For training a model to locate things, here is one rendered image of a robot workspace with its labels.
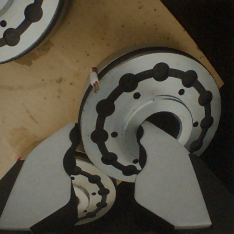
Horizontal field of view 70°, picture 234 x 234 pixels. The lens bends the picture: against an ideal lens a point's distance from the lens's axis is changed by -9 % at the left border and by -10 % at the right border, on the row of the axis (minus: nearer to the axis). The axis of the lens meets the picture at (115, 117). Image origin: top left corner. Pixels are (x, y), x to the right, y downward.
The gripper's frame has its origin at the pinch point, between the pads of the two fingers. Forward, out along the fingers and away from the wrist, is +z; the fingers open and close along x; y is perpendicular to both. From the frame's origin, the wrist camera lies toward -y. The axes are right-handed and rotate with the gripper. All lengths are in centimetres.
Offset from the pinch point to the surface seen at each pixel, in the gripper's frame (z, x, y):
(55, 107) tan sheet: 3.5, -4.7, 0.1
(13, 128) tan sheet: 2.8, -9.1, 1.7
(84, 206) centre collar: 0.0, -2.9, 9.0
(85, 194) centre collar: 0.0, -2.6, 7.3
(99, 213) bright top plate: 0.7, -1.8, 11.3
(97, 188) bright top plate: 0.7, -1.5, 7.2
